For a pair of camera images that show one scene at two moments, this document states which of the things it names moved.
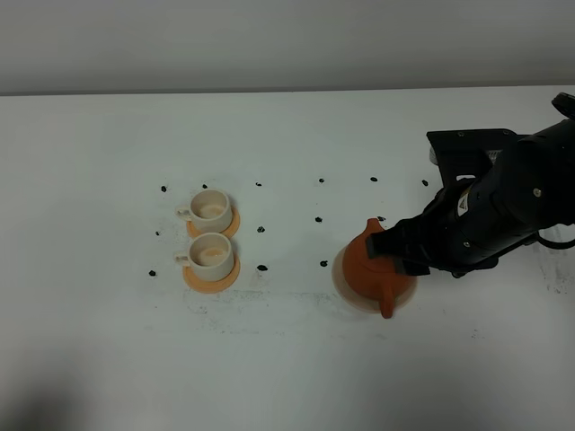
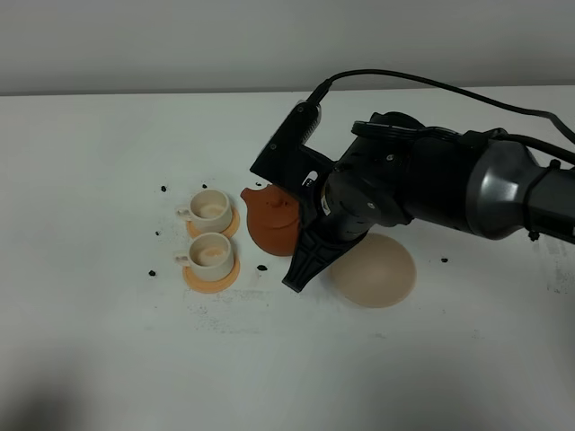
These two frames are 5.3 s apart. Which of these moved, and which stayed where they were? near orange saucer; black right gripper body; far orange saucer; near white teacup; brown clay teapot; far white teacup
Moved: black right gripper body; brown clay teapot
Stayed: near orange saucer; far white teacup; far orange saucer; near white teacup
